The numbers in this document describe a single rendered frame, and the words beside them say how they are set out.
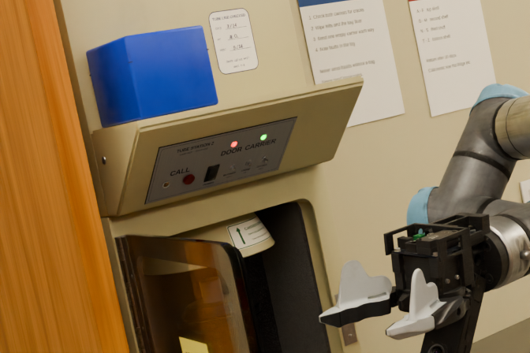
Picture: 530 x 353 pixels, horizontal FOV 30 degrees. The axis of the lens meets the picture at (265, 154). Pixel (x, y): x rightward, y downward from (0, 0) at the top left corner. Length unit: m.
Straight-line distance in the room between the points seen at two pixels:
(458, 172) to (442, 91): 0.87
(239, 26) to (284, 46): 0.07
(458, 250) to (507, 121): 0.23
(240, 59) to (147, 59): 0.22
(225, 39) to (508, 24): 1.12
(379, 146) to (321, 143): 0.71
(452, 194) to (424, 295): 0.27
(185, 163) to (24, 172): 0.18
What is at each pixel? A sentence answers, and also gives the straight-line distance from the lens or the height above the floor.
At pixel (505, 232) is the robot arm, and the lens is 1.09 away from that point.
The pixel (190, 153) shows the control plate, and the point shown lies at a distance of 1.10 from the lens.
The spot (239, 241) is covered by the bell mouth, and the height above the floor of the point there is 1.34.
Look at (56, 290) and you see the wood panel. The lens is 1.11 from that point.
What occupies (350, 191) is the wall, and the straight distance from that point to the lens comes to 1.90.
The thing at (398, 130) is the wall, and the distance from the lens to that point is 1.99.
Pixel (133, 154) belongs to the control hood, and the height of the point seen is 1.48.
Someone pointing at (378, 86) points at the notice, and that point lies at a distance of 1.96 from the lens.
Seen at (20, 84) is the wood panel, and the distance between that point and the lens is 1.08.
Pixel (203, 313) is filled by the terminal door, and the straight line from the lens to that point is 0.94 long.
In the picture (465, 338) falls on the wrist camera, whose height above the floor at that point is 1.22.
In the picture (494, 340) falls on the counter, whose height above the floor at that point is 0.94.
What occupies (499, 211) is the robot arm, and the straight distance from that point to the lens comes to 1.17.
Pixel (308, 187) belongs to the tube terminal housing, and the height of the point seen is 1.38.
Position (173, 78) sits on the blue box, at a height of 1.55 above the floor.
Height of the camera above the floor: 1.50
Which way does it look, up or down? 3 degrees down
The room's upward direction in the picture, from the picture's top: 12 degrees counter-clockwise
